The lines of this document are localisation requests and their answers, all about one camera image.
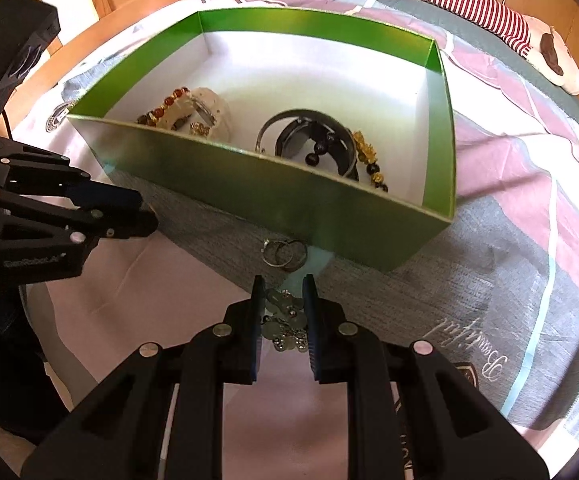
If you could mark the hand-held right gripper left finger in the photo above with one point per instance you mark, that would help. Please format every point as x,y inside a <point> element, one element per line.
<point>257,332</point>

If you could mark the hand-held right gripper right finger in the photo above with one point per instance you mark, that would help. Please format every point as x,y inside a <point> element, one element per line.
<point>312,332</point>

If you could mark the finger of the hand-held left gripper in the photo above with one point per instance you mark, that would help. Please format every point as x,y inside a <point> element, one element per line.
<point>129,225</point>
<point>109,196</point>

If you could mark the green cardboard box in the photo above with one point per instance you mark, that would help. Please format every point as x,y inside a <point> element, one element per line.
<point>269,200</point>

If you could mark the white wristwatch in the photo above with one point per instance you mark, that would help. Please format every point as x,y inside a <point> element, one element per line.
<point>209,105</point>

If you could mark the black bangle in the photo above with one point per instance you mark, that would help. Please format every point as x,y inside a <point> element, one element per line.
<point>289,142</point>

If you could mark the printed patchwork bed sheet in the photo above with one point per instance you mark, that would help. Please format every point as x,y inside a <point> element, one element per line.
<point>509,240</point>

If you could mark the plush toy striped shirt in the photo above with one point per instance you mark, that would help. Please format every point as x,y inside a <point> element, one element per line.
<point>469,5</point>

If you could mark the wooden bed frame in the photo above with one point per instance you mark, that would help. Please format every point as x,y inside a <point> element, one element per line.
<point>94,50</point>

